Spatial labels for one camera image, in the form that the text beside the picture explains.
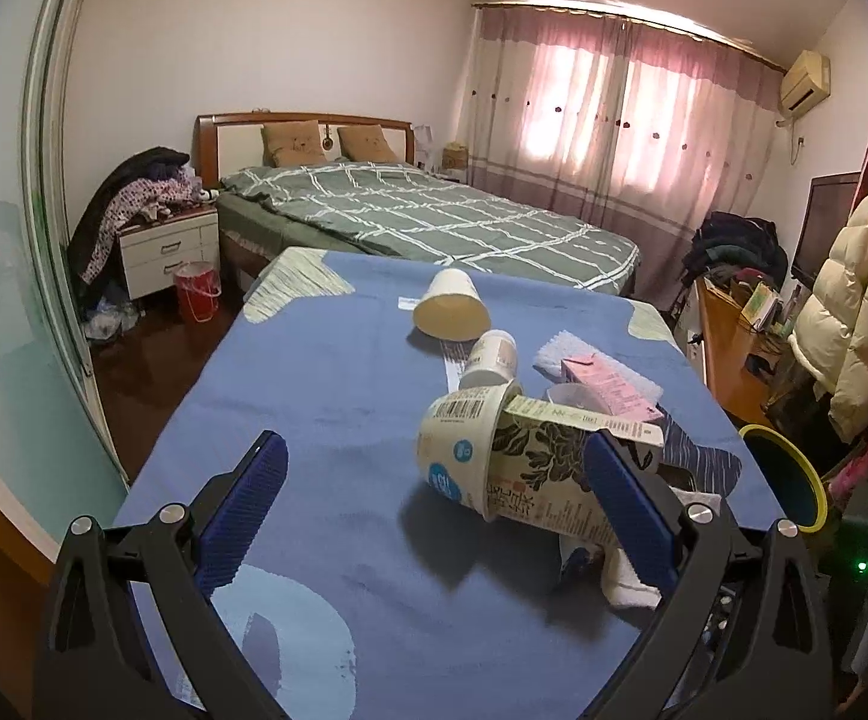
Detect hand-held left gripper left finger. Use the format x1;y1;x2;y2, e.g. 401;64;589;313
32;431;292;720

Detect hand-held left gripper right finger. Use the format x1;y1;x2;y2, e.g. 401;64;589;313
582;431;833;720

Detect leaf-patterned drink carton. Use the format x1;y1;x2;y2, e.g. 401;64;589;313
483;394;666;548

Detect yellow-rimmed trash bin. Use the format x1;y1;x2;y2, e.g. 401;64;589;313
738;424;830;533

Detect white foam fruit net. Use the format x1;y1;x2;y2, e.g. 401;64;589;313
531;330;664;402

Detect white barcode yogurt cup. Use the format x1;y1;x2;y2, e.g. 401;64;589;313
417;381;525;522

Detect dark striped cloth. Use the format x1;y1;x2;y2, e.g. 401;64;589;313
655;420;744;492

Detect pink paper box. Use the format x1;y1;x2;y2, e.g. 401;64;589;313
560;355;666;425

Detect blue tablecloth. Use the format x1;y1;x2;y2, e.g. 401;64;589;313
111;247;791;720

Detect wooden desk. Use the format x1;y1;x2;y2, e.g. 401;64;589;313
696;274;788;428

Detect white pill bottle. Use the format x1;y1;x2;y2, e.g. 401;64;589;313
458;328;519;392

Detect clear plastic wrapper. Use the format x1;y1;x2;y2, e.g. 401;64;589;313
440;340;474;392

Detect red bucket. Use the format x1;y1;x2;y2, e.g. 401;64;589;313
173;261;223;323

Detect clear plastic bags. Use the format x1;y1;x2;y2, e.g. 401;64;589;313
85;296;139;342

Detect pale green striped cloth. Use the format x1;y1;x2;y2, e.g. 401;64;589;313
243;246;679;353

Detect books and boxes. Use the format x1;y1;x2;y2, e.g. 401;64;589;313
734;281;803;335

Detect floral paper cup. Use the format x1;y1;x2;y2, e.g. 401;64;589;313
413;268;491;341

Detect white nightstand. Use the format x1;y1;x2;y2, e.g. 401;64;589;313
119;208;221;301

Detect pile of dark clothes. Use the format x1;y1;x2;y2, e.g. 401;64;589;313
685;211;789;293

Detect cream down jacket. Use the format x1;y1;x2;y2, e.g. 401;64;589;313
790;154;868;443

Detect sliding wardrobe door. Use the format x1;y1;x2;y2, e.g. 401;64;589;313
0;0;135;563

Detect pile of patterned clothes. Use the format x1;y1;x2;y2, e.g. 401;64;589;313
66;146;217;308

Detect green plaid quilt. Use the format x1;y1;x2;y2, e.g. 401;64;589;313
220;161;641;293

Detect black television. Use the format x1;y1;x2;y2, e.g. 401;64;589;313
790;172;863;290

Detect brown pillow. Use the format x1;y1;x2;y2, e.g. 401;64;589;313
261;120;328;166
338;126;401;164

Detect wooden bed headboard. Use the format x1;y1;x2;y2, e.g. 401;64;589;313
194;112;416;188

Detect pink and beige curtain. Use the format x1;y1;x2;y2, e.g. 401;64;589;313
453;4;788;312

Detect beige air conditioner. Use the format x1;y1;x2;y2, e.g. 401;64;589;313
779;50;831;117

